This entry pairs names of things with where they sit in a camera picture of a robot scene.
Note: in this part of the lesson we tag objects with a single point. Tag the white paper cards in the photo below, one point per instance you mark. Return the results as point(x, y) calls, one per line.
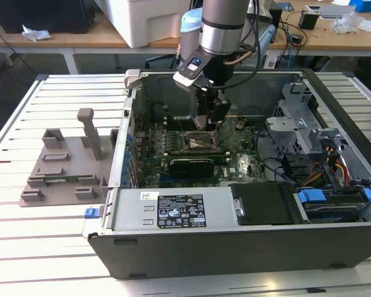
point(369, 26)

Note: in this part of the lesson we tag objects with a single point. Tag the large black box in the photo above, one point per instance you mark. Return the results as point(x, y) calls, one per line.
point(43, 15)

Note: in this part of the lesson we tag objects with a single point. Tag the small black device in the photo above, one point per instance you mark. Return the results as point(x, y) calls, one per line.
point(295, 37)

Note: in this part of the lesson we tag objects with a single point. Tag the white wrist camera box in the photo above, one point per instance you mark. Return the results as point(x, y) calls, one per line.
point(188, 72)

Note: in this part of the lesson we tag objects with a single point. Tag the round coin cell battery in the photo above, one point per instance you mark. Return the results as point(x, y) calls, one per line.
point(239, 124)

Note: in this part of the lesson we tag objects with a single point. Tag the thin metal locking lever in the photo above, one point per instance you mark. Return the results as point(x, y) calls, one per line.
point(181, 128)

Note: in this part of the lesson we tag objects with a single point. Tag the gray parts rack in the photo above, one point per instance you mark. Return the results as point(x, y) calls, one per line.
point(74, 148)

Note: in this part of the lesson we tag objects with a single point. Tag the black PC case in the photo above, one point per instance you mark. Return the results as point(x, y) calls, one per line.
point(204, 256)

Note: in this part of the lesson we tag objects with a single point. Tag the wooden desk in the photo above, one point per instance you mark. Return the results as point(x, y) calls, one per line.
point(327, 41)

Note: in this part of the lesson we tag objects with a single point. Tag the CPU socket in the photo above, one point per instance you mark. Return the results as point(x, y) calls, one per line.
point(201, 143)

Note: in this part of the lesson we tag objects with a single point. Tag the green motherboard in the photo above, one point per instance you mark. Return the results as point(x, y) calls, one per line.
point(244, 164)

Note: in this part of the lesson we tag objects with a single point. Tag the white power strip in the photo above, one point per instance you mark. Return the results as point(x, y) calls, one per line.
point(270, 62)

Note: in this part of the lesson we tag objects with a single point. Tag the clear plastic bag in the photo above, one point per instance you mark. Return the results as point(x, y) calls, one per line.
point(346, 23)

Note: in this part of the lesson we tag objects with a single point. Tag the blue case latch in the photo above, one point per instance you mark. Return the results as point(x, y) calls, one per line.
point(91, 213)

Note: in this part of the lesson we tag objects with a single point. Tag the black plastic shroud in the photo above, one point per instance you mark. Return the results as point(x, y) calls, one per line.
point(259, 204)

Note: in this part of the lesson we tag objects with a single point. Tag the blue cardboard box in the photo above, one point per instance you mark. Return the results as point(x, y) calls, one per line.
point(368, 5)

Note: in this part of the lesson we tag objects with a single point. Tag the black graphics card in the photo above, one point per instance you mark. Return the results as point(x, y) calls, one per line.
point(191, 168)

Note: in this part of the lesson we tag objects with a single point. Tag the green RAM stick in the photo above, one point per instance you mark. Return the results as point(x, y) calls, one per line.
point(62, 179)

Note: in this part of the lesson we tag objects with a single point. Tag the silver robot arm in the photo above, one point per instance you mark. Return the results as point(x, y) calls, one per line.
point(222, 34)

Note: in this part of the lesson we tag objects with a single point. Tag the silver metal drive cage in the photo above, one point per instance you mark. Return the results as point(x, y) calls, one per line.
point(284, 123)

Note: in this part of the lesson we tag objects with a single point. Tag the white plastic container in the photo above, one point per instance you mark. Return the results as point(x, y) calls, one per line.
point(154, 21)

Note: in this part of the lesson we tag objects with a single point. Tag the blue expansion slot clip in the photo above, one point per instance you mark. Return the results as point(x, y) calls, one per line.
point(126, 170)
point(127, 161)
point(130, 139)
point(125, 181)
point(128, 153)

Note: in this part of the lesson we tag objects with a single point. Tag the black RAM slot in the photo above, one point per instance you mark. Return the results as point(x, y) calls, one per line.
point(173, 124)
point(173, 128)
point(194, 151)
point(198, 156)

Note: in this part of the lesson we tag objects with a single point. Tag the crumpled white paper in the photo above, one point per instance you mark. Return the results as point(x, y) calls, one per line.
point(34, 34)

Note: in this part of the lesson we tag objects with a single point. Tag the blue disk carrier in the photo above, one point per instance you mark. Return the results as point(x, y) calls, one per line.
point(310, 196)

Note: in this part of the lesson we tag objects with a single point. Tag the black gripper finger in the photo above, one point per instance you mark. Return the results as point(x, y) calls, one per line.
point(220, 108)
point(203, 102)

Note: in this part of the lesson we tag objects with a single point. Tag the silver flat tray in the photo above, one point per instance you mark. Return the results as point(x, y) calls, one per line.
point(337, 10)

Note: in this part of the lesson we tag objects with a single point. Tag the small black box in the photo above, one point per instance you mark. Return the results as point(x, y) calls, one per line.
point(308, 21)

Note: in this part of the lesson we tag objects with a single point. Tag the silver power supply unit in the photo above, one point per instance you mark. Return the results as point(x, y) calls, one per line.
point(133, 213)

